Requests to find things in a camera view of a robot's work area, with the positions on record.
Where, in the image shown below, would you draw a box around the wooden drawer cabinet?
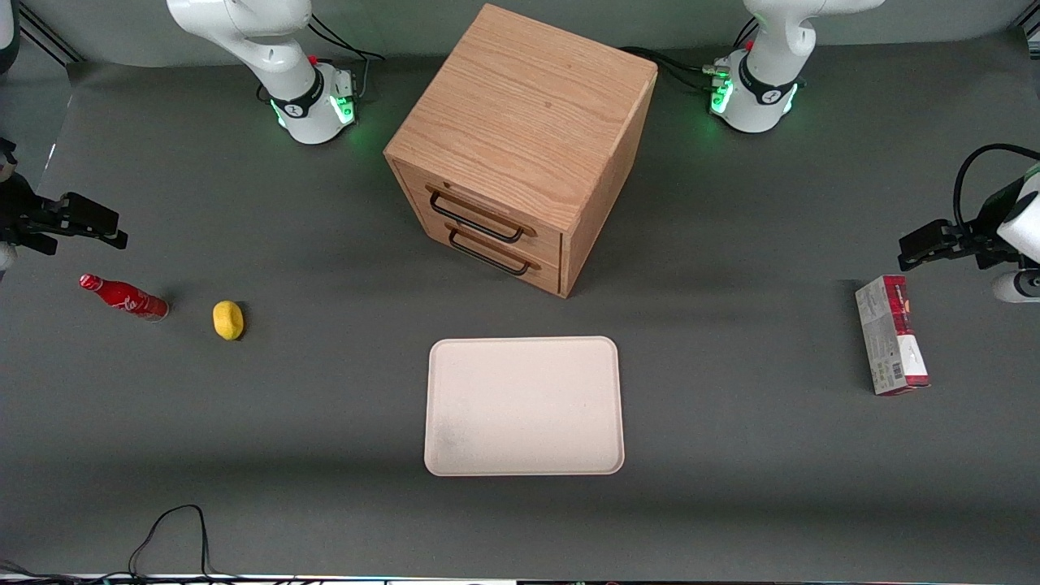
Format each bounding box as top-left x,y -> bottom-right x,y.
383,3 -> 659,299

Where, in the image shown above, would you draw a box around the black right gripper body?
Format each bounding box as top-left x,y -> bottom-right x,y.
0,175 -> 66,256

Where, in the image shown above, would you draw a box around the beige rectangular tray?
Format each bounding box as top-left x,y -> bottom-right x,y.
423,336 -> 626,477

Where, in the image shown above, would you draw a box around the black looped floor cable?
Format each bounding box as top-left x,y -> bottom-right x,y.
126,504 -> 245,583

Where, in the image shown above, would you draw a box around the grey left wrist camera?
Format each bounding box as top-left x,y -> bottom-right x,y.
990,270 -> 1040,304

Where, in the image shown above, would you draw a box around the black arm base cables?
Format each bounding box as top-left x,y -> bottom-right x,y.
619,18 -> 761,93
305,11 -> 388,103

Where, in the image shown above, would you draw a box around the dark grey table mat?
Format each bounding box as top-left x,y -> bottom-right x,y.
0,32 -> 1040,581

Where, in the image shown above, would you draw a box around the black right arm base cables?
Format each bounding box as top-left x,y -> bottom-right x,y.
305,11 -> 388,103

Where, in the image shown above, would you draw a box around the black metal drawer handle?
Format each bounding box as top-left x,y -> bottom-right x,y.
428,189 -> 527,244
448,227 -> 533,276

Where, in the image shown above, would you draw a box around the wooden drawer front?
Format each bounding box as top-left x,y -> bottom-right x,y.
393,161 -> 564,270
409,211 -> 562,296

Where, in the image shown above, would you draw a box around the red coke bottle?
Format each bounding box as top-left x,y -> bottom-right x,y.
79,274 -> 171,323

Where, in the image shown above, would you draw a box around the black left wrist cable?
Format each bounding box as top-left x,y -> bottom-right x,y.
953,143 -> 1040,238

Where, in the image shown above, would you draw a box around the black left arm base cables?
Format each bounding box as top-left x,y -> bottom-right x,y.
619,18 -> 761,93

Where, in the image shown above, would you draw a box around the grey and red carton box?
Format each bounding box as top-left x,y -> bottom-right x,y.
855,275 -> 931,397

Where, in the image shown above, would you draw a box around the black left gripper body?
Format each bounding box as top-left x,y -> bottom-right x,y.
957,177 -> 1025,270

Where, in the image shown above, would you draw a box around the yellow lemon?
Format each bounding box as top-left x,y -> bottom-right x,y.
213,301 -> 245,341

